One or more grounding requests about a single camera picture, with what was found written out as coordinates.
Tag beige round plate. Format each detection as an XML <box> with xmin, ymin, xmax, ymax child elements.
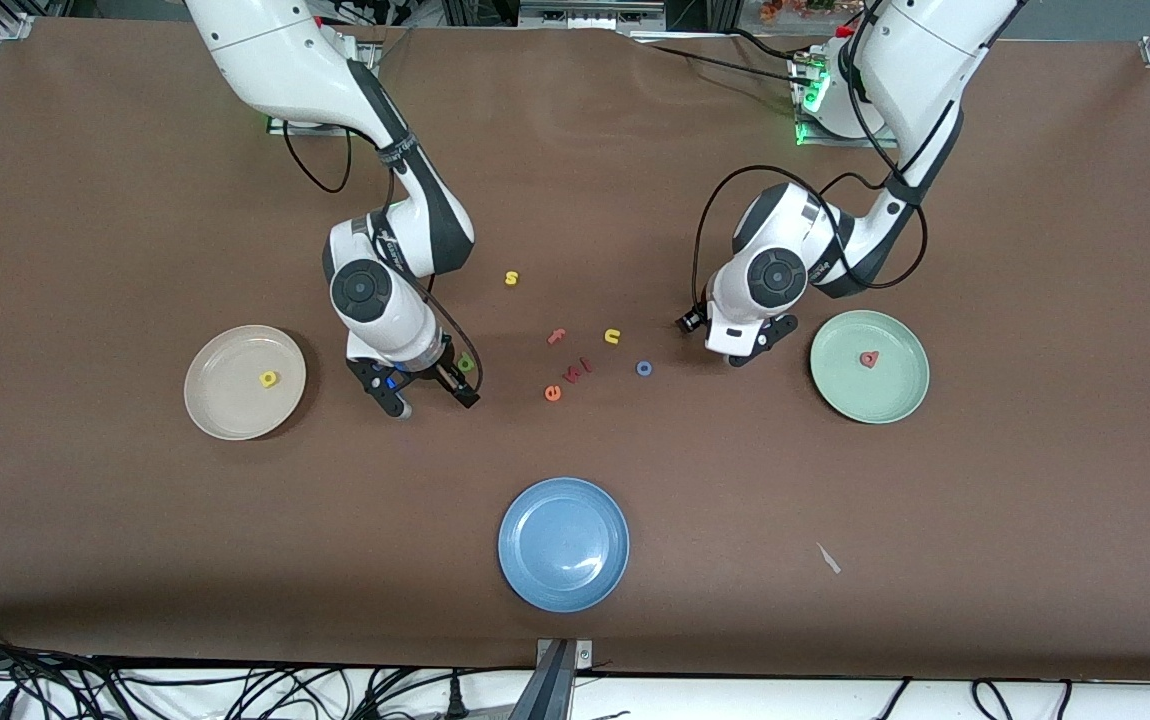
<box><xmin>183</xmin><ymin>325</ymin><xmax>308</xmax><ymax>442</ymax></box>

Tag blue round plate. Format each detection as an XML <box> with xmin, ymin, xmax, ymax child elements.
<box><xmin>497</xmin><ymin>477</ymin><xmax>631</xmax><ymax>613</ymax></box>

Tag pale green round plate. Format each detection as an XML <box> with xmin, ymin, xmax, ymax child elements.
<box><xmin>809</xmin><ymin>309</ymin><xmax>932</xmax><ymax>425</ymax></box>

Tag orange dried flowers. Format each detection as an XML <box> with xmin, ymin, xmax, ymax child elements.
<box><xmin>760</xmin><ymin>0</ymin><xmax>836</xmax><ymax>23</ymax></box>

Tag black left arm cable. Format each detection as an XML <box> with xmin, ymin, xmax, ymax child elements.
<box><xmin>677</xmin><ymin>0</ymin><xmax>928</xmax><ymax>333</ymax></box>

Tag metal corner bracket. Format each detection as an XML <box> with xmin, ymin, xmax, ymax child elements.
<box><xmin>535</xmin><ymin>638</ymin><xmax>594</xmax><ymax>669</ymax></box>

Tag grey aluminium profile post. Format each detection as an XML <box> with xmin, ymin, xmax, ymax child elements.
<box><xmin>507</xmin><ymin>640</ymin><xmax>578</xmax><ymax>720</ymax></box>

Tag grey metal equipment frame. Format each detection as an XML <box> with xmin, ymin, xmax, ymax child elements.
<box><xmin>517</xmin><ymin>0</ymin><xmax>668</xmax><ymax>31</ymax></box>

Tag black base power cable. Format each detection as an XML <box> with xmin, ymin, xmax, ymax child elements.
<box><xmin>630</xmin><ymin>28</ymin><xmax>811</xmax><ymax>89</ymax></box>

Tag tangled black floor cables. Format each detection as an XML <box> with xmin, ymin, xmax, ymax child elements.
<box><xmin>0</xmin><ymin>620</ymin><xmax>506</xmax><ymax>720</ymax></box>

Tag thin black floor cable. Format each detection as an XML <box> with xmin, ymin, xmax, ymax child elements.
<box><xmin>873</xmin><ymin>678</ymin><xmax>914</xmax><ymax>720</ymax></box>

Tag looped black floor cable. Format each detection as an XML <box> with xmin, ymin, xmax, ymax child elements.
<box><xmin>970</xmin><ymin>678</ymin><xmax>1021</xmax><ymax>720</ymax></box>

